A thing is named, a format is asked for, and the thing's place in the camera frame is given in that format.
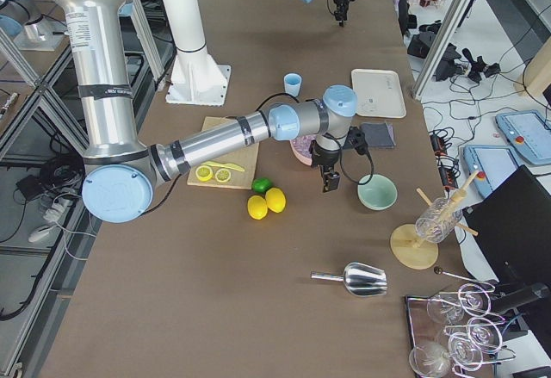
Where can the pink bowl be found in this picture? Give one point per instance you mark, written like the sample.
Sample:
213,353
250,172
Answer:
305,161

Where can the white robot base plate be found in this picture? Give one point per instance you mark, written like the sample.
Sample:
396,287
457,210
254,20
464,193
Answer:
196,78

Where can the yellow lemon upper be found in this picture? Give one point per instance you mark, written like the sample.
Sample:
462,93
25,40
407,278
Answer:
275,199

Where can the yellow lemon lower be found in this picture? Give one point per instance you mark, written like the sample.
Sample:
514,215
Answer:
257,207

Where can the light blue cup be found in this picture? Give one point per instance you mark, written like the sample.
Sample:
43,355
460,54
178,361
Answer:
292,83

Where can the pile of clear ice cubes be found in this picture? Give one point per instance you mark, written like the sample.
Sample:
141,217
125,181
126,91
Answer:
301,145

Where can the green ceramic bowl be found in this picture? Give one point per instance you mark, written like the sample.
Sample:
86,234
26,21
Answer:
377,192

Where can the yellow lemon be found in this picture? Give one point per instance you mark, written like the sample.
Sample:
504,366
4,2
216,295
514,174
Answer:
275,199
257,207

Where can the green lime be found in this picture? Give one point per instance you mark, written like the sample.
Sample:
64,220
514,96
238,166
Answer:
261,185

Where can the lemon half lower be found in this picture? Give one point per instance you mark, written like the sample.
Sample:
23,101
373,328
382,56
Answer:
223,175

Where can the wooden cup stand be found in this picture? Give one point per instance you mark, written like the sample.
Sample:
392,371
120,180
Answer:
413,251

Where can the grey folded cloth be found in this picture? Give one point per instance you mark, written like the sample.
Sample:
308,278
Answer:
378,134

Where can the metal ice scoop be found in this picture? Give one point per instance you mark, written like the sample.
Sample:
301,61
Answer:
359,279

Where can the bamboo cutting board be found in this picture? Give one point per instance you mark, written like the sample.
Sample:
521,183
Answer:
245,157

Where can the blue teach pendant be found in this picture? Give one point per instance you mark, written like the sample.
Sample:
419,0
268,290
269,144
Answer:
529,133
494,165

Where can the cream rabbit tray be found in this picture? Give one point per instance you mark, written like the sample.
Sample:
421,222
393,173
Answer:
379,93

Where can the aluminium frame post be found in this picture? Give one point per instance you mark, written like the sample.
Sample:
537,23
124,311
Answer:
449,25

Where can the lemon half upper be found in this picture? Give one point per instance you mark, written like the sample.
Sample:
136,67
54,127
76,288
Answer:
204,173

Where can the black tray with glasses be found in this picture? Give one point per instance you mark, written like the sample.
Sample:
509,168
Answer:
475,343

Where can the black monitor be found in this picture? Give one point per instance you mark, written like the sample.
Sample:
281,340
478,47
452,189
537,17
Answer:
513,223

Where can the wine glass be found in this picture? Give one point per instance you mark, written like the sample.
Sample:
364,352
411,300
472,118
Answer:
430,359

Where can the glass cup on stand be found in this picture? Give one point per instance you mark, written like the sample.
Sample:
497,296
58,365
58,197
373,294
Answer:
437,222

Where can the lemon half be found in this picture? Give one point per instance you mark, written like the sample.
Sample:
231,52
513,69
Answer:
223,175
204,173

